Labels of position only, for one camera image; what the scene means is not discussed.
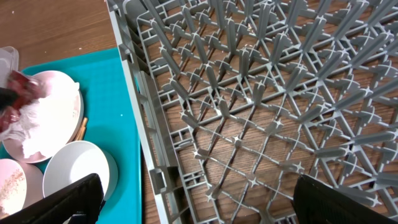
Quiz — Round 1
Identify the wooden chopstick right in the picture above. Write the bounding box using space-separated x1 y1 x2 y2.
77 117 89 141

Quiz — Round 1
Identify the grey-white bowl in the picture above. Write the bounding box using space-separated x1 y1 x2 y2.
42 141 118 201

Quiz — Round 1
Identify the large white plate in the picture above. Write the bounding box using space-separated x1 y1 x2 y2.
1 70 84 163

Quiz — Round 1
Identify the teal serving tray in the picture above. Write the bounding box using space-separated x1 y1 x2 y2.
0 47 142 224

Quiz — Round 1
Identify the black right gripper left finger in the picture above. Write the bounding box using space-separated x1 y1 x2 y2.
1 173 104 224

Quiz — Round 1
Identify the pile of white rice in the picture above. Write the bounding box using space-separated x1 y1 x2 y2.
1 169 26 218

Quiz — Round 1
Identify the wooden chopstick left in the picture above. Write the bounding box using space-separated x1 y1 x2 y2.
73 117 87 142

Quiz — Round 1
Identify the pink bowl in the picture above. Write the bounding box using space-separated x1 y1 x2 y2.
1 159 44 219

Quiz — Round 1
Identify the clear plastic waste bin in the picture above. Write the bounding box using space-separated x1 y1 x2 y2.
0 46 19 88

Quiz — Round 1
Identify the red snack wrapper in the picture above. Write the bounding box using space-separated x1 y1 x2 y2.
1 70 42 132

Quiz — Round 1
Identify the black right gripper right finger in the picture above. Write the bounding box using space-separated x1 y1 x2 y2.
292 175 395 224

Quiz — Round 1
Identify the grey dishwasher rack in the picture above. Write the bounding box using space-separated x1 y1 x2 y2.
108 0 397 223

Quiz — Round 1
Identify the wooden chopstick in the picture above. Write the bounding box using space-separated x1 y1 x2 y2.
73 117 87 142
77 117 89 141

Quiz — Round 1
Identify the white tissue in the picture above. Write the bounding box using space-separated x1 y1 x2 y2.
1 82 81 159

